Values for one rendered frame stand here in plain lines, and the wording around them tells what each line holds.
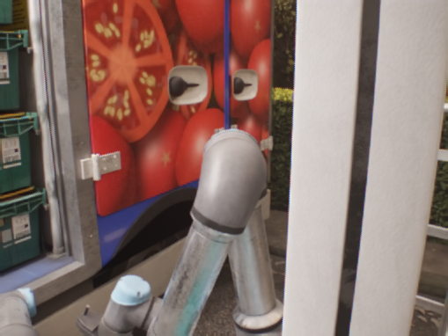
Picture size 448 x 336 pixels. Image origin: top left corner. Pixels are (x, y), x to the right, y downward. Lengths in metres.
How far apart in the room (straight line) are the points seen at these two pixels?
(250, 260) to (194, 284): 0.16
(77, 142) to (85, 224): 0.30
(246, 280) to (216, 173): 0.28
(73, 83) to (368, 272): 1.22
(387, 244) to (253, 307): 0.68
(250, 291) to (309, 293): 0.63
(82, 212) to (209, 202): 0.86
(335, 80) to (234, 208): 0.45
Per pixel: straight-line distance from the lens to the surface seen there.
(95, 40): 1.39
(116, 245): 1.56
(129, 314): 0.88
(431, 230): 1.30
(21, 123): 1.40
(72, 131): 1.33
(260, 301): 0.84
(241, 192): 0.60
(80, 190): 1.38
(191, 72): 1.82
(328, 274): 0.19
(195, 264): 0.65
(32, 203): 1.49
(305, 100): 0.17
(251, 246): 0.77
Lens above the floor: 1.31
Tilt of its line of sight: 14 degrees down
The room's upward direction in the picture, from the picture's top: straight up
